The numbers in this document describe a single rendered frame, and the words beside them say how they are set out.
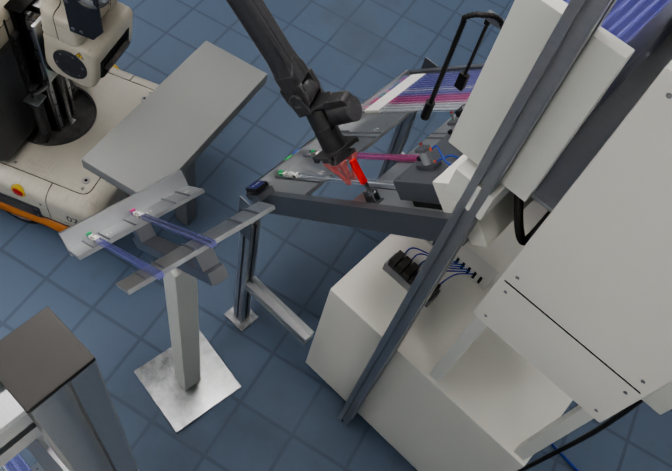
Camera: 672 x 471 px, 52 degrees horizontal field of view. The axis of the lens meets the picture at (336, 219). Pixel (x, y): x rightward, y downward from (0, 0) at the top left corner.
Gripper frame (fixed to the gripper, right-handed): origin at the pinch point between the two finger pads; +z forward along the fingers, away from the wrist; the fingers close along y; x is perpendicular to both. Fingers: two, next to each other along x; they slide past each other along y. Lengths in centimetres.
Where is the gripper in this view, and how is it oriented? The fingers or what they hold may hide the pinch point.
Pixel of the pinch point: (350, 180)
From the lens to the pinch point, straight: 163.8
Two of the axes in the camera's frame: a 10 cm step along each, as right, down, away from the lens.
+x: -6.1, -0.8, 7.9
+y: 6.7, -5.7, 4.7
